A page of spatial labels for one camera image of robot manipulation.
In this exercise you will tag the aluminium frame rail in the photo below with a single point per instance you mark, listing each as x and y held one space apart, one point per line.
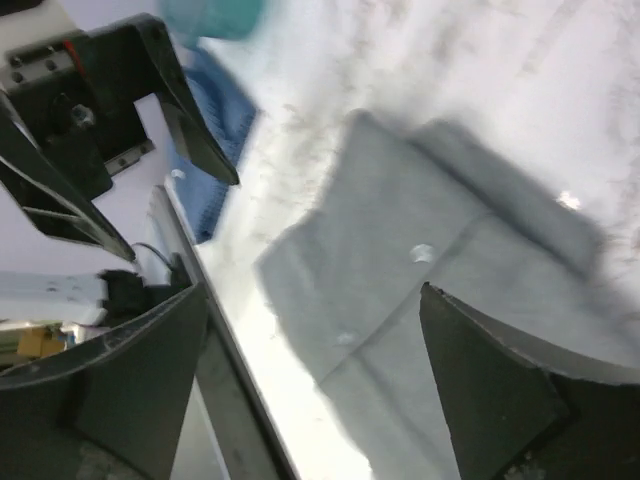
240 433

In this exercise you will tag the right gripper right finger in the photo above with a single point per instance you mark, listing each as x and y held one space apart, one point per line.
520 407

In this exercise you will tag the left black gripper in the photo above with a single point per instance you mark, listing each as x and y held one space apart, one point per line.
75 94

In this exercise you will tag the folded blue checked shirt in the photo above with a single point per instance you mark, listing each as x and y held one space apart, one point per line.
229 113

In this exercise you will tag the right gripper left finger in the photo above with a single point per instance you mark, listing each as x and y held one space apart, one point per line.
110 407

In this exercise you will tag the teal plastic bin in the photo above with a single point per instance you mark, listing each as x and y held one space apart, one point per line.
191 20

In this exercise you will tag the grey long sleeve shirt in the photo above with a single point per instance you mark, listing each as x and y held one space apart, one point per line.
344 283

